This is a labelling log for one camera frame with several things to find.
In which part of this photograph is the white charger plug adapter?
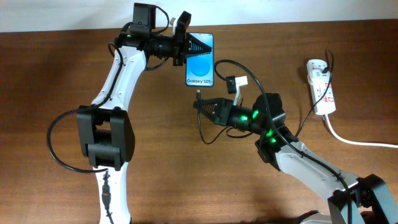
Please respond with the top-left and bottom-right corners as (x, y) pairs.
(307, 70), (330, 85)

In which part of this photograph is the blue Galaxy smartphone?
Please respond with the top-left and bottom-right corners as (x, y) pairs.
(185, 33), (214, 87)

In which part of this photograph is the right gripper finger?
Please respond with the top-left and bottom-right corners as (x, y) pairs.
(193, 98), (223, 112)
(198, 107), (217, 123)

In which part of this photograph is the white power strip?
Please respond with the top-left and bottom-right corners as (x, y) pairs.
(307, 59), (336, 116)

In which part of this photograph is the right camera cable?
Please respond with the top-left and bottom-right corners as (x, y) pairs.
(213, 58), (354, 224)

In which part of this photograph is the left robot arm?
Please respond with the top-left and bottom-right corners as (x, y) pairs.
(76, 3), (211, 223)

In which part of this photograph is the white power strip cord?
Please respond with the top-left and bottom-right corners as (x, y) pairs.
(323, 113), (398, 149)

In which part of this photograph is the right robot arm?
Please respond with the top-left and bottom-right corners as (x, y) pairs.
(193, 93), (397, 223)

